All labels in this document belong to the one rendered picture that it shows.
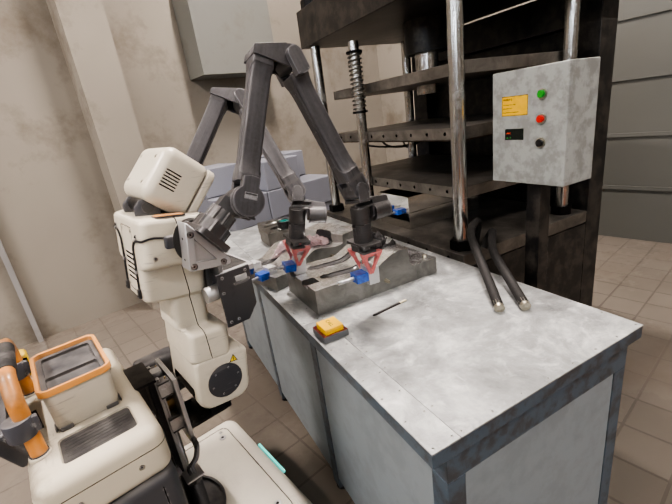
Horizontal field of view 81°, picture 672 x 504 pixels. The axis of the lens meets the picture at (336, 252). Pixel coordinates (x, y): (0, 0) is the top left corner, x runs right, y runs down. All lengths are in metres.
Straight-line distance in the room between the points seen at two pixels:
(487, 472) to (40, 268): 3.55
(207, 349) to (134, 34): 3.31
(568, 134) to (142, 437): 1.49
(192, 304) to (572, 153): 1.31
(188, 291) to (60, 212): 2.82
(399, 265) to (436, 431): 0.69
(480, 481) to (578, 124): 1.14
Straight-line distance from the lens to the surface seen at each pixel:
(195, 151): 1.41
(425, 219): 2.17
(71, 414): 1.15
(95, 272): 3.99
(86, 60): 3.68
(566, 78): 1.54
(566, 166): 1.57
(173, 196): 1.06
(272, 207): 3.43
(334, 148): 1.10
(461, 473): 0.97
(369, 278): 1.19
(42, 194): 3.86
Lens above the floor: 1.41
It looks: 19 degrees down
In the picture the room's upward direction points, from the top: 8 degrees counter-clockwise
